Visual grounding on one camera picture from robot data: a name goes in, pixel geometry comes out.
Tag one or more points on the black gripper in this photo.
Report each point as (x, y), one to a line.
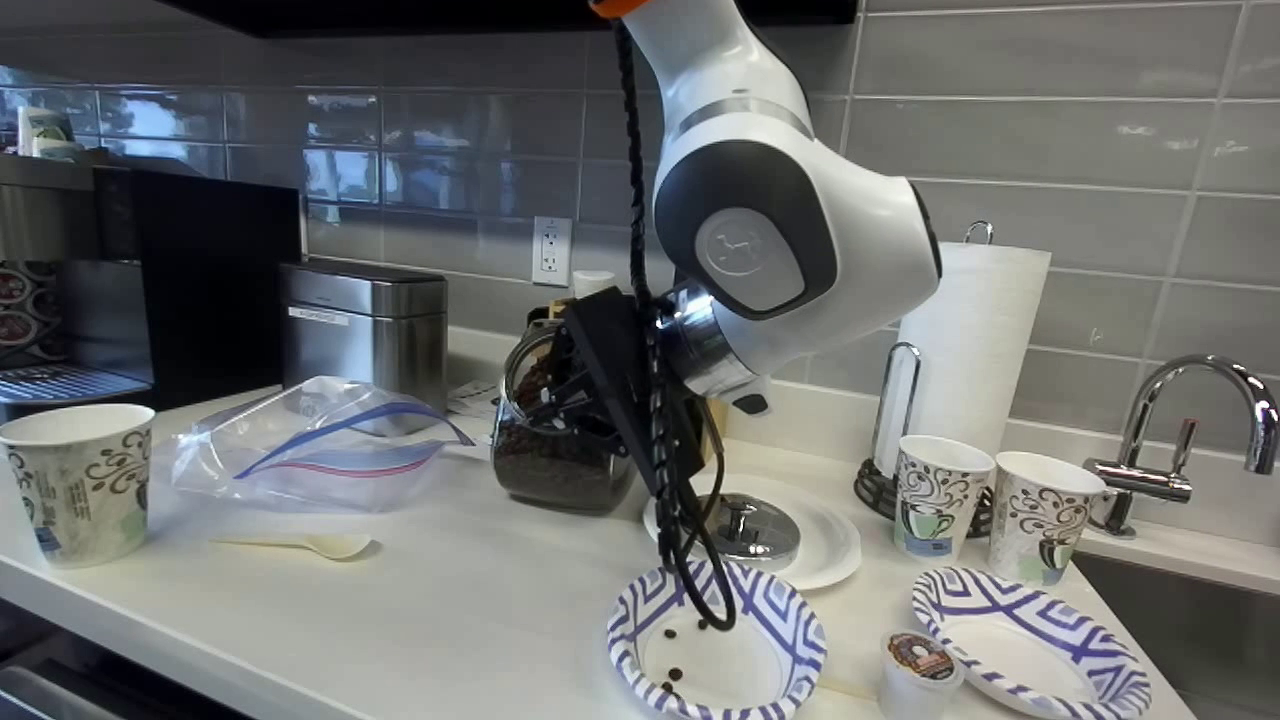
(616, 360)

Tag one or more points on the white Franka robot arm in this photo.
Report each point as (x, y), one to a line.
(854, 241)

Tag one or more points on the round metal jug lid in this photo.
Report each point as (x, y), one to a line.
(761, 527)

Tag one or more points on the stainless steel lidded bin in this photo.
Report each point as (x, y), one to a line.
(364, 324)

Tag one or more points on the white paper plate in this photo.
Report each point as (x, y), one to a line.
(827, 540)

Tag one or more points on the metal paper towel holder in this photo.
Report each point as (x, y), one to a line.
(878, 491)

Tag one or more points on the clear zip plastic bag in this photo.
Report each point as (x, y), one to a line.
(321, 440)

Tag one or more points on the cream plastic spoon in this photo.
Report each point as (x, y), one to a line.
(335, 547)

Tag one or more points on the patterned paper cup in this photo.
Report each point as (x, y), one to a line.
(940, 492)
(1047, 522)
(81, 492)

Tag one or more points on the white paper towel roll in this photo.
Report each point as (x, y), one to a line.
(983, 344)

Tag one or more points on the dark upper cabinet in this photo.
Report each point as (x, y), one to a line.
(401, 8)

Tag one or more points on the dark cabinet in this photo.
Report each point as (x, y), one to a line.
(401, 8)
(81, 683)

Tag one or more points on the black appliance with screen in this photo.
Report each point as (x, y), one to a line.
(203, 281)

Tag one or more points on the chrome kitchen faucet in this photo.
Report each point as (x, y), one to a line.
(1143, 478)

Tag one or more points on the dark lower cabinet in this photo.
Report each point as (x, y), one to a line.
(81, 683)

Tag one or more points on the black sink basin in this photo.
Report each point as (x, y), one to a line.
(1202, 643)

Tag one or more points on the white wall outlet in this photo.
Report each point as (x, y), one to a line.
(550, 251)

